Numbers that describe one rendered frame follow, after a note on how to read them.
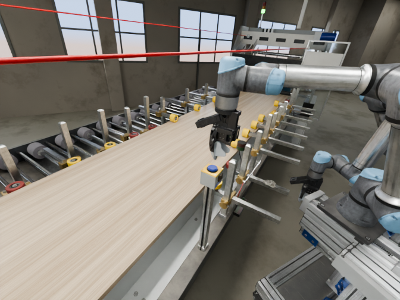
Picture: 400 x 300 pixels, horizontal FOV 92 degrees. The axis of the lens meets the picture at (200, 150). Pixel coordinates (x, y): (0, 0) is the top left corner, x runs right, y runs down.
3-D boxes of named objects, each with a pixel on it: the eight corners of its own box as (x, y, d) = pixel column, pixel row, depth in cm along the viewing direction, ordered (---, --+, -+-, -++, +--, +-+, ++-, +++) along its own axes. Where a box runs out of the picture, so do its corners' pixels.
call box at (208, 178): (221, 182, 84) (224, 168, 80) (213, 191, 79) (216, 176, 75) (207, 176, 87) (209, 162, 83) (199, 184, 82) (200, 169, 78)
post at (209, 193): (208, 245, 106) (218, 181, 83) (203, 252, 102) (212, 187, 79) (201, 241, 108) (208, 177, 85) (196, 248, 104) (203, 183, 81)
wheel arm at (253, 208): (279, 221, 110) (281, 216, 108) (278, 225, 108) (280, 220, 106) (212, 190, 129) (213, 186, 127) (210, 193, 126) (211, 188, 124)
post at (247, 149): (239, 199, 147) (252, 144, 123) (237, 202, 145) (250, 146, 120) (235, 197, 149) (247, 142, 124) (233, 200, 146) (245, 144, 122)
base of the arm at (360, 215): (382, 219, 86) (394, 203, 81) (365, 232, 79) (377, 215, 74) (346, 197, 97) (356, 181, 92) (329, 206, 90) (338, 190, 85)
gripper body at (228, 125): (229, 147, 66) (235, 114, 60) (207, 140, 69) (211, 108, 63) (237, 140, 71) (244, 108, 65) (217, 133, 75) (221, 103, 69)
